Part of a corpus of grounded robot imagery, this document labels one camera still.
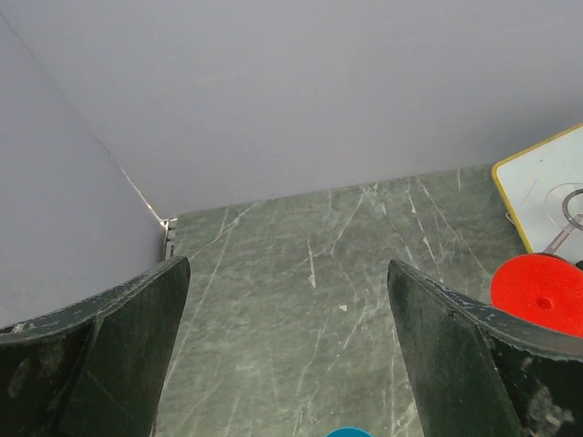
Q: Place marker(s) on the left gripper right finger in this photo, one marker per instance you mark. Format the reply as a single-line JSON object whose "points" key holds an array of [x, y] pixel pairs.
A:
{"points": [[478, 371]]}

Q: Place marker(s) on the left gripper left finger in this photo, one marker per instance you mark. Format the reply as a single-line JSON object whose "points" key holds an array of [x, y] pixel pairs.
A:
{"points": [[96, 367]]}

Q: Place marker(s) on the red wine glass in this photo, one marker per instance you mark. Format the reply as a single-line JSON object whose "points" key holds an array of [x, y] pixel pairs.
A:
{"points": [[542, 289]]}

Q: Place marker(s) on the blue wine glass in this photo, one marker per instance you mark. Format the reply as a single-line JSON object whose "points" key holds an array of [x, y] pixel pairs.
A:
{"points": [[348, 431]]}

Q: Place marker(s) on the clear wine glass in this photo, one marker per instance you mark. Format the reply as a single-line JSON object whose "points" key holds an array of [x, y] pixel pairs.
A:
{"points": [[566, 242]]}

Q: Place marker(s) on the metal wine glass rack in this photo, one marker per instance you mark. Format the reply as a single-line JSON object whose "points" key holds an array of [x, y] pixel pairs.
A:
{"points": [[571, 208]]}

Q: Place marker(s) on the small whiteboard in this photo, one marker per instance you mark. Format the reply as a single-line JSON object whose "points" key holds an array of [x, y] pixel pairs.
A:
{"points": [[524, 180]]}

